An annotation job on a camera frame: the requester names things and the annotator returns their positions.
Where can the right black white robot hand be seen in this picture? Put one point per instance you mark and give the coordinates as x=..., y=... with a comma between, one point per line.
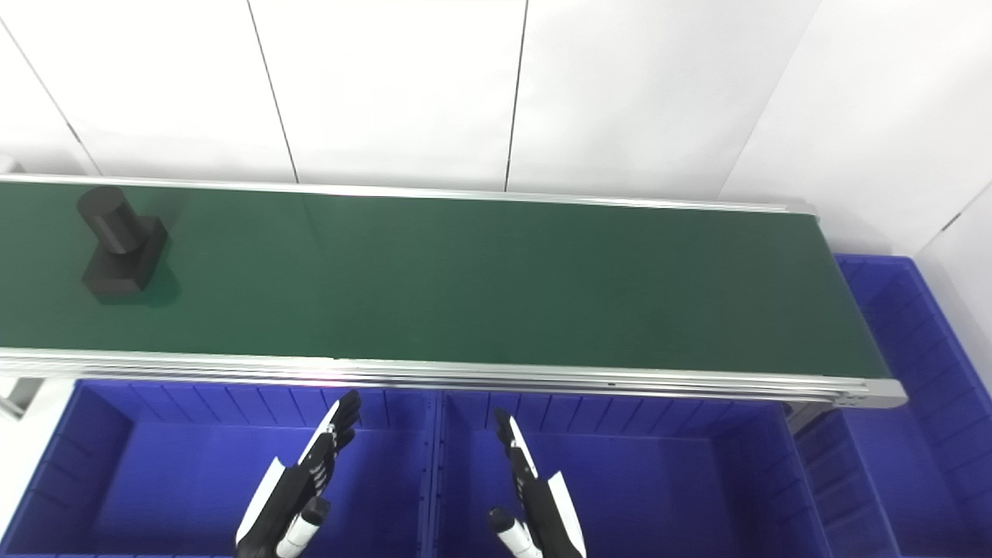
x=542, y=504

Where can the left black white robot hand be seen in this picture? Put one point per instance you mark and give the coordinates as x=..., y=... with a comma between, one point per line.
x=298, y=484

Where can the blue plastic bin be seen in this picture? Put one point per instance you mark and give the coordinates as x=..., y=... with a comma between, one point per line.
x=666, y=488
x=170, y=480
x=907, y=434

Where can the aluminium conveyor leg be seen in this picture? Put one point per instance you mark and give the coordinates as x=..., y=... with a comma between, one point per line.
x=806, y=415
x=19, y=394

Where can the green conveyor belt aluminium frame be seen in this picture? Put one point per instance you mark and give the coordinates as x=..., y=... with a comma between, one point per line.
x=480, y=287

